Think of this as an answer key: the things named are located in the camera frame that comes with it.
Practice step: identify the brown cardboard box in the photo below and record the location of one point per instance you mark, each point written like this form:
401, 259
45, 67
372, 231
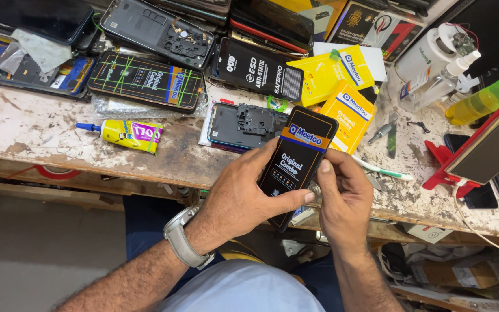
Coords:
457, 273

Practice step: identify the phone with red edge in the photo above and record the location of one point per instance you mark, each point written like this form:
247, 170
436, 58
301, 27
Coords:
492, 147

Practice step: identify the clear bubble wrap bag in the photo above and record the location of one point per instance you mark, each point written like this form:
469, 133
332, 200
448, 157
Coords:
115, 108

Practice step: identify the grey wristwatch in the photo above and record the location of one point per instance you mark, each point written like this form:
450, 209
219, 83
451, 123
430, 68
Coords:
182, 242

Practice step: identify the black labelled phone display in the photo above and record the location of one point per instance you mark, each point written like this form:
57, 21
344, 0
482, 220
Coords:
301, 147

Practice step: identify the small green circuit board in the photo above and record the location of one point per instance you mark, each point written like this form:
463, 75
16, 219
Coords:
465, 43

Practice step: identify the white green toothbrush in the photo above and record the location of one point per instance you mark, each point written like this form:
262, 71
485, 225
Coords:
383, 171

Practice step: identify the phone display with green bands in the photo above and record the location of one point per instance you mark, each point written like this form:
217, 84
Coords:
145, 80

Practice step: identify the black anti-static bag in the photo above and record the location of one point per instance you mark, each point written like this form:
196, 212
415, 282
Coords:
258, 71

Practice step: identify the yellow box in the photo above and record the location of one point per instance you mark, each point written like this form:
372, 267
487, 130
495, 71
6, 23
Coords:
327, 13

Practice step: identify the light blue shirt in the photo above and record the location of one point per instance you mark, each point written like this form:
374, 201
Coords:
241, 288

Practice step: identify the white bottle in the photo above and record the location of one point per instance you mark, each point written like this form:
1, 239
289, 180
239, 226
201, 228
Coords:
422, 54

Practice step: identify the silver screwdriver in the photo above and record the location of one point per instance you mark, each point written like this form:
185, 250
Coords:
379, 133

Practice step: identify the grey phone back housing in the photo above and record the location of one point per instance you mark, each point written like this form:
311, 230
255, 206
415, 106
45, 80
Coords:
154, 30

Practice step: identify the green bottle yellow liquid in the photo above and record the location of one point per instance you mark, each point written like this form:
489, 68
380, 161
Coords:
483, 99

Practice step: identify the blue phone frame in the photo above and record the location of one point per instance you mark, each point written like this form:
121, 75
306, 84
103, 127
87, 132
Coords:
72, 80

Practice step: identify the person's left hand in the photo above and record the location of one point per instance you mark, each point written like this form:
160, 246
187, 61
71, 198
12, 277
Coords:
232, 203

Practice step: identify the metal tweezers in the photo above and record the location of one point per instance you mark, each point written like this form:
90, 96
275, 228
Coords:
392, 138

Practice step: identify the dark phone frame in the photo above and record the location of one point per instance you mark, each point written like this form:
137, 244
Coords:
243, 125

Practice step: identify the person's right hand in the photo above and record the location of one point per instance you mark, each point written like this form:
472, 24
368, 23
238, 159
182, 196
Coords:
347, 203

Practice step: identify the red white black box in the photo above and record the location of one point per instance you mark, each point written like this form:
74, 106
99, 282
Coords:
399, 37

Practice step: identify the small yellow display packet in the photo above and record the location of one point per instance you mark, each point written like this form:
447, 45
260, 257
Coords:
353, 115

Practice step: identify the red tape roll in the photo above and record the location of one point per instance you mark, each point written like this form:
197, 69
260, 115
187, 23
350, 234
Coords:
56, 173

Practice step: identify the clear spray bottle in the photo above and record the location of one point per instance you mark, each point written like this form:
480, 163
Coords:
435, 84

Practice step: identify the stack of phones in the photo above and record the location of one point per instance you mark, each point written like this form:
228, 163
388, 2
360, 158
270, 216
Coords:
275, 26

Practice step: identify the black box gold crest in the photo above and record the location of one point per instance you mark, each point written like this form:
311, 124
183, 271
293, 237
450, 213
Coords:
355, 24

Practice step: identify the grey plastic film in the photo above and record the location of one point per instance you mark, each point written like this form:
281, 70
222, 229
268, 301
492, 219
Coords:
41, 52

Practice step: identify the yellow glue tube blue cap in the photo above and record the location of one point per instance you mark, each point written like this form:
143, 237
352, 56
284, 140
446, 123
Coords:
126, 135

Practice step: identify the small white box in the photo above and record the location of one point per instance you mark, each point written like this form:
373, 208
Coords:
429, 233

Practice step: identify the large yellow display packet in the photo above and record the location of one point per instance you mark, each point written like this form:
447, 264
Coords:
323, 76

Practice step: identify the red phone stand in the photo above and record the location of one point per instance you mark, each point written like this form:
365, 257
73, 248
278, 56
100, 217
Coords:
438, 167

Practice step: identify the glossy black phone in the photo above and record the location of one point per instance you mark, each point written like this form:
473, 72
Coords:
481, 197

